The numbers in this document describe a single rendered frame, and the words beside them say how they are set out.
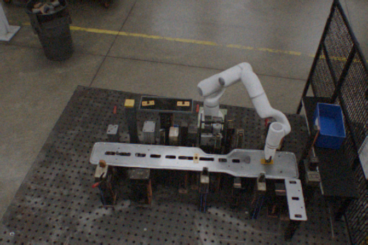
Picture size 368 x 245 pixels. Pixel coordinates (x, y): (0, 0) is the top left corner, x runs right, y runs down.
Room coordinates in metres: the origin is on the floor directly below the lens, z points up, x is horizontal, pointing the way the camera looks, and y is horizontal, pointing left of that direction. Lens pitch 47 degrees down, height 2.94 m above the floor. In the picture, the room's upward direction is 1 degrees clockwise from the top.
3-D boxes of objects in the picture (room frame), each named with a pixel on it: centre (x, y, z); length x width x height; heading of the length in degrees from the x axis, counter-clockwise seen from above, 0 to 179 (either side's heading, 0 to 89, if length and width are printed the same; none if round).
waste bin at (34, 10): (4.01, 1.66, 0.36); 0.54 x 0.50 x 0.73; 170
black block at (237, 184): (1.30, -0.35, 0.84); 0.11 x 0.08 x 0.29; 177
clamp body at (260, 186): (1.26, -0.49, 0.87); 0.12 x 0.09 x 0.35; 177
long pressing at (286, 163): (1.48, -0.07, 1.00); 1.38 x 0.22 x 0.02; 87
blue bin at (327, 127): (1.71, -1.01, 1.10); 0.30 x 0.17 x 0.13; 170
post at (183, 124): (1.71, -0.01, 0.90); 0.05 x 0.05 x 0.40; 87
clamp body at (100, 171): (1.34, 0.51, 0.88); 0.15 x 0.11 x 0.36; 177
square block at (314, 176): (1.32, -0.82, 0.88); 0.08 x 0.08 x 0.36; 87
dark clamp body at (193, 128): (1.69, -0.07, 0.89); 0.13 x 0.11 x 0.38; 177
